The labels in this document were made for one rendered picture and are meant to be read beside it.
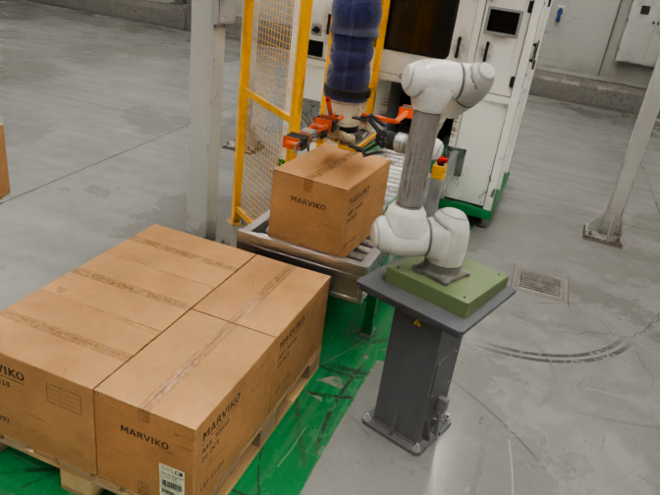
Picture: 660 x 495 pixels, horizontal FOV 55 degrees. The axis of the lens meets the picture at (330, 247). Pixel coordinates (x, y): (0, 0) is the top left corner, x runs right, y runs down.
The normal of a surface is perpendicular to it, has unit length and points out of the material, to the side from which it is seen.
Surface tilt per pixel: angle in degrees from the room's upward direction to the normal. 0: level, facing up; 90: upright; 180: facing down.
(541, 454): 0
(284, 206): 90
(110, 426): 90
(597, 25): 90
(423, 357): 90
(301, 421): 0
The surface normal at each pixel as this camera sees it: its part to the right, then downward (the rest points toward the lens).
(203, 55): -0.36, 0.40
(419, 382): -0.62, 0.28
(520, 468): 0.12, -0.89
